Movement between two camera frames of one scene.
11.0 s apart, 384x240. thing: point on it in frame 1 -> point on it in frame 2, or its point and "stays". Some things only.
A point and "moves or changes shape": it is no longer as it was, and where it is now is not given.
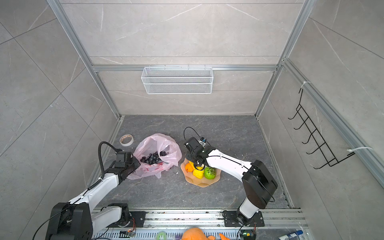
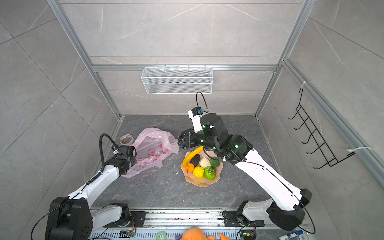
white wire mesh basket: [177, 80] stays
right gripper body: [191, 157] -> [202, 139]
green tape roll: [160, 233] stays
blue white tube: [286, 237] stays
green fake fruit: [209, 173] stays
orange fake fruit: [189, 167] stays
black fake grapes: [153, 158] -> [181, 142]
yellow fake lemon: [198, 173] stays
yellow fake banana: [192, 165] moves or changes shape
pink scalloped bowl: [202, 182] stays
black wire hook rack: [329, 157] stays
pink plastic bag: [157, 153] moves or changes shape
